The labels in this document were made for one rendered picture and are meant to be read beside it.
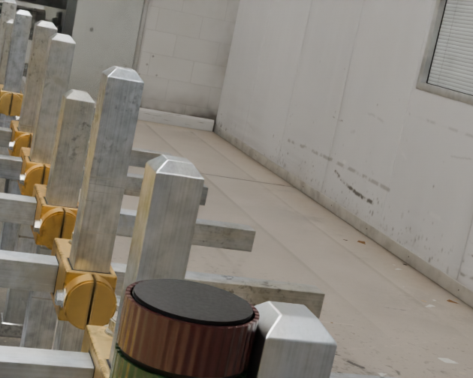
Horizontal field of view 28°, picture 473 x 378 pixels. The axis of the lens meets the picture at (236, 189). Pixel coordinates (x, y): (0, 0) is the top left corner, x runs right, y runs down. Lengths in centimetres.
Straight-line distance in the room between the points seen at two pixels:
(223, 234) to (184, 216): 60
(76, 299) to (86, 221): 7
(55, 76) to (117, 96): 50
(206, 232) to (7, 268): 37
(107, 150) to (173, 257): 25
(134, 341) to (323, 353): 9
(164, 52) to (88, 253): 861
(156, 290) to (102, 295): 48
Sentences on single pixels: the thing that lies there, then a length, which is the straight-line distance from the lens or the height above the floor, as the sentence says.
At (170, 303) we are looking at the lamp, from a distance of 41.
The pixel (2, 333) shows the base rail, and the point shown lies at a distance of 146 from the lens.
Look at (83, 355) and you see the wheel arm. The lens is 74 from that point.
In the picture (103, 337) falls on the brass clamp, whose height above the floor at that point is 97.
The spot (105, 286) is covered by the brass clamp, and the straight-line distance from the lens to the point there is 90.
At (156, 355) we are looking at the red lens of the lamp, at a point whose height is 110.
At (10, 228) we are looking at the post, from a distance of 168.
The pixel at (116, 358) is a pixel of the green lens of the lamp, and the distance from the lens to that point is 42.
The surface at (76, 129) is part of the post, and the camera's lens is 114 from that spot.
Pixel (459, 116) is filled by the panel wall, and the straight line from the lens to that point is 544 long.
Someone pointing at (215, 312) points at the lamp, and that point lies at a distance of 41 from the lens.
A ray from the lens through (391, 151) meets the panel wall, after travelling 606.
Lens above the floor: 124
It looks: 10 degrees down
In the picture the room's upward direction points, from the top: 12 degrees clockwise
